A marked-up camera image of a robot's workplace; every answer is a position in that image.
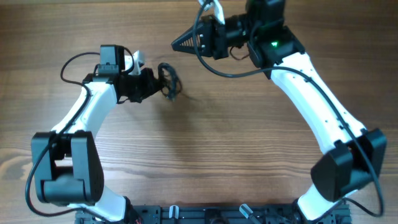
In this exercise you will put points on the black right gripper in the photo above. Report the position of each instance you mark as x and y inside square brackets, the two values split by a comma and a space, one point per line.
[212, 38]

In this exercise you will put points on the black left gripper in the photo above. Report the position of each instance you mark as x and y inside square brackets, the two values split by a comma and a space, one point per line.
[150, 84]

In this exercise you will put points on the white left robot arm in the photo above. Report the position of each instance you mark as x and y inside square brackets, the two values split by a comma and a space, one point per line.
[66, 169]

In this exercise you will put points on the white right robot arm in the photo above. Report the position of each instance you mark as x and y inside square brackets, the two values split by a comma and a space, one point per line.
[352, 155]

